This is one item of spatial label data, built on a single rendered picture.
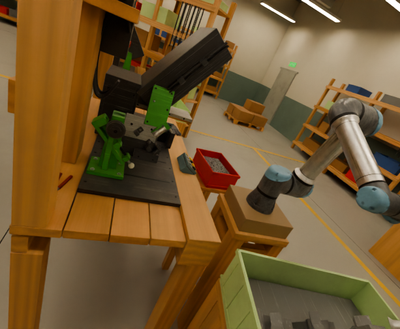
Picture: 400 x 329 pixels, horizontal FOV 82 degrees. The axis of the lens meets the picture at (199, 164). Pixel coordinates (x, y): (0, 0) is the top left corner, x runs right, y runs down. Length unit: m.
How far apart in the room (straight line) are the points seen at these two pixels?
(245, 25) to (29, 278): 10.70
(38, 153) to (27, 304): 0.66
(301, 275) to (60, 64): 1.03
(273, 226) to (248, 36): 10.24
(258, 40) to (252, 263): 10.72
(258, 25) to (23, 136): 10.86
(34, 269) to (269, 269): 0.83
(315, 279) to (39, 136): 1.06
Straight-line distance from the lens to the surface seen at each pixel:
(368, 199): 0.84
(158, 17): 4.51
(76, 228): 0.86
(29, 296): 1.14
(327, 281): 1.16
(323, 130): 7.27
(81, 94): 1.03
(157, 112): 1.28
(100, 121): 1.00
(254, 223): 1.15
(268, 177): 1.17
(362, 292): 1.29
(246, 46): 11.09
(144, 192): 1.03
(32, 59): 0.63
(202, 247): 0.96
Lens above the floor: 1.50
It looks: 24 degrees down
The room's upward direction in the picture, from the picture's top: 23 degrees clockwise
